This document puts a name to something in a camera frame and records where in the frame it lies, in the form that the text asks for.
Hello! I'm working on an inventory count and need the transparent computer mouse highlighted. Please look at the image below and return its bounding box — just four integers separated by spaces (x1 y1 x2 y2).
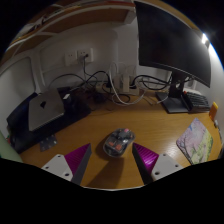
102 128 136 158

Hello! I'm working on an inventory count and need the wooden wall shelf unit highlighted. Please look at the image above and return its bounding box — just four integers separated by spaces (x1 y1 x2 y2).
0 0 138 64

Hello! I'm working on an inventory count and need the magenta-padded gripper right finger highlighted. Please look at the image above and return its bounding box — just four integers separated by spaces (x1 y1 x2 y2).
131 142 184 185

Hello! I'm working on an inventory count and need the small grey metal plate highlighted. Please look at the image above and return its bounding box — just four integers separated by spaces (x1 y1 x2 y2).
39 134 58 153

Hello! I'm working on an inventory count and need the white wall outlet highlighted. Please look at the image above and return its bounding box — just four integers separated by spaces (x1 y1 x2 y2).
64 48 95 67

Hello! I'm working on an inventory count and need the white cable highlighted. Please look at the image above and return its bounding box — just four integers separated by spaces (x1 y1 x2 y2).
108 61 148 106

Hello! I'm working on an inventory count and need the white power strip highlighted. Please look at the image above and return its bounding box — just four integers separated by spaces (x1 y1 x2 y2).
96 74 141 98

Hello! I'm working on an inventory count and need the black computer monitor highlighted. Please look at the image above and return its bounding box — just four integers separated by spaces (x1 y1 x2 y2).
134 0 213 114

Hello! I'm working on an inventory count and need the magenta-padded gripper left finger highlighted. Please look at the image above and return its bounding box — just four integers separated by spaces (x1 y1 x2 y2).
41 143 93 186

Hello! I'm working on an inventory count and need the cherry blossom print mouse pad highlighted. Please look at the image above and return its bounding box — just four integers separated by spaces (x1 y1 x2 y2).
175 117 214 165

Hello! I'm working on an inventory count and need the black cable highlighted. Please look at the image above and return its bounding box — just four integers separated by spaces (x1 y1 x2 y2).
48 54 111 92

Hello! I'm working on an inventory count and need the silver mini computer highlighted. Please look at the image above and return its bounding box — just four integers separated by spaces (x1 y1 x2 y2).
27 88 66 132

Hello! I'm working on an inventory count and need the black keyboard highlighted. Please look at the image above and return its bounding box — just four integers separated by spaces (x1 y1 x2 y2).
182 90 212 113

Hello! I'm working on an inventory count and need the black desktop stand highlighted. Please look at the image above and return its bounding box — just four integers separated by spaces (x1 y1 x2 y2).
6 86 93 154

